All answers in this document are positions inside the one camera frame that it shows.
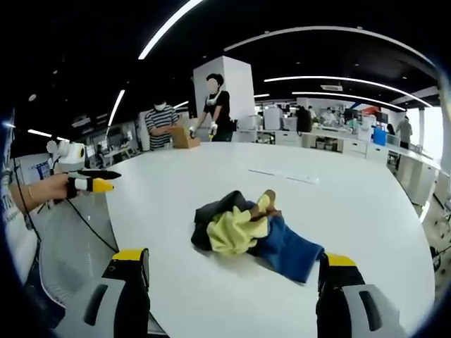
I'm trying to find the brown cardboard box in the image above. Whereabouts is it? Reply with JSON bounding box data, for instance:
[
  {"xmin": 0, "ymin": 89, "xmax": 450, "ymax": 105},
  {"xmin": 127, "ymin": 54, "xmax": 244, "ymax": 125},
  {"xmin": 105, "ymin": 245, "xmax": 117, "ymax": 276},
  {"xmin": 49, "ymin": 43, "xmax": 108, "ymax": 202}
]
[{"xmin": 170, "ymin": 125, "xmax": 202, "ymax": 150}]

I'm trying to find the multicolour garment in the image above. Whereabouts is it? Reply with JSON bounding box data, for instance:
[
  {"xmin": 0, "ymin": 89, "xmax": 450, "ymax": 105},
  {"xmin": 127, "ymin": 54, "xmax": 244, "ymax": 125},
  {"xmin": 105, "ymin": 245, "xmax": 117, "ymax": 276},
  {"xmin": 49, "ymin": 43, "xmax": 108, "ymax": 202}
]
[{"xmin": 190, "ymin": 189, "xmax": 326, "ymax": 284}]

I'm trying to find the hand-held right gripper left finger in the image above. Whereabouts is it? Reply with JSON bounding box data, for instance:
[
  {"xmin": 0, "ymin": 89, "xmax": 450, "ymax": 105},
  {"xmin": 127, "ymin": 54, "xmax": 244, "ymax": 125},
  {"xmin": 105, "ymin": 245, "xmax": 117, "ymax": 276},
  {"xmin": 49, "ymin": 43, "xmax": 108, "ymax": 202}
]
[{"xmin": 57, "ymin": 247, "xmax": 153, "ymax": 338}]

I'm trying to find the person's left hand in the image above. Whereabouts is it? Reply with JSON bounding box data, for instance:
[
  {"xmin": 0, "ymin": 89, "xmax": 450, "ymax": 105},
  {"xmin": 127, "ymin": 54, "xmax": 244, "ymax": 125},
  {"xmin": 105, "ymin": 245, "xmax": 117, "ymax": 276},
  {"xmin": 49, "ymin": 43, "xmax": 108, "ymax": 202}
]
[{"xmin": 30, "ymin": 173, "xmax": 71, "ymax": 212}]

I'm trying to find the blue storage box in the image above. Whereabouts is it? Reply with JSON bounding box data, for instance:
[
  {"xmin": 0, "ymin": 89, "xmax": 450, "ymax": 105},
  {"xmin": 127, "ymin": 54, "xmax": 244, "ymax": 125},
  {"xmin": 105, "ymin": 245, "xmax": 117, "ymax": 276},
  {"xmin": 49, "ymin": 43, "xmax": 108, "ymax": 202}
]
[{"xmin": 372, "ymin": 127, "xmax": 389, "ymax": 145}]

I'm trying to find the person's white printed shirt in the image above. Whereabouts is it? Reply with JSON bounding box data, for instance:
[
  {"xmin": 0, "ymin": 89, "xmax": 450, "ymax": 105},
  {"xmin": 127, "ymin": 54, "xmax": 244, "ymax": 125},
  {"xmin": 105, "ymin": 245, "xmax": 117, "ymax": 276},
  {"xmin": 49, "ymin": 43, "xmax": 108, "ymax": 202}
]
[{"xmin": 0, "ymin": 151, "xmax": 40, "ymax": 284}]

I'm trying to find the thin black cable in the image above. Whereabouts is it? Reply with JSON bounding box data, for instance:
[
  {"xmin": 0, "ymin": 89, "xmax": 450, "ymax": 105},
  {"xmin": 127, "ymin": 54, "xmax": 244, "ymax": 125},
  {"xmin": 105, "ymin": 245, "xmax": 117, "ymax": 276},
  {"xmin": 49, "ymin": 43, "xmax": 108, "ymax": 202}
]
[{"xmin": 12, "ymin": 158, "xmax": 42, "ymax": 254}]

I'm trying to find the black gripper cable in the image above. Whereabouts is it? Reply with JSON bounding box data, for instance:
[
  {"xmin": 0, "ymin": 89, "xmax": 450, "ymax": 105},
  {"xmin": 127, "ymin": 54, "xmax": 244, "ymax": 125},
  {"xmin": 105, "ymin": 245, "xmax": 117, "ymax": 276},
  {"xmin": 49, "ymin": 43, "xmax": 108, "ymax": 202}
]
[{"xmin": 52, "ymin": 196, "xmax": 120, "ymax": 254}]

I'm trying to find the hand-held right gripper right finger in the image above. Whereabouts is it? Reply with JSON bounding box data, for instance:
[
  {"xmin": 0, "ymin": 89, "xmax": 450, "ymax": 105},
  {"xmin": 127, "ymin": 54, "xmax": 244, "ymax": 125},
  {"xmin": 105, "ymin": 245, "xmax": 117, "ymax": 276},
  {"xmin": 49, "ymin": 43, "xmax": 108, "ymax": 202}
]
[{"xmin": 315, "ymin": 251, "xmax": 410, "ymax": 338}]

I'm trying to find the grey mesh office chair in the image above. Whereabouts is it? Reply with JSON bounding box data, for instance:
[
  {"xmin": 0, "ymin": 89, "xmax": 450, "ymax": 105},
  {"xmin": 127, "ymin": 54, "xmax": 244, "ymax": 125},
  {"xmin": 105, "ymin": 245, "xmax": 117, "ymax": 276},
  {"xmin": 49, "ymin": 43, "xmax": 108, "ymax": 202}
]
[{"xmin": 37, "ymin": 199, "xmax": 120, "ymax": 318}]

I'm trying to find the clear template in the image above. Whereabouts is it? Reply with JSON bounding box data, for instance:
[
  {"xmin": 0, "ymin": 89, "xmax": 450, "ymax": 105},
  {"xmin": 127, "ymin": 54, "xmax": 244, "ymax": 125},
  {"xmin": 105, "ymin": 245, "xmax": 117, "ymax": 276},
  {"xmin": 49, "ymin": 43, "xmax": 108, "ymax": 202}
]
[{"xmin": 247, "ymin": 168, "xmax": 320, "ymax": 185}]

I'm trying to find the ceiling light strip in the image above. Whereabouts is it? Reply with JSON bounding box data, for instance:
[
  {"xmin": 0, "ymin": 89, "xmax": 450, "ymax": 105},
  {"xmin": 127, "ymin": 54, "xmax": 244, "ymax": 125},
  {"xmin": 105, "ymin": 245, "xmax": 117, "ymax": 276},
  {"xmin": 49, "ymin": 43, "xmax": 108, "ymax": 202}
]
[
  {"xmin": 106, "ymin": 89, "xmax": 126, "ymax": 128},
  {"xmin": 137, "ymin": 0, "xmax": 206, "ymax": 61},
  {"xmin": 291, "ymin": 91, "xmax": 407, "ymax": 112},
  {"xmin": 263, "ymin": 75, "xmax": 433, "ymax": 107}
]

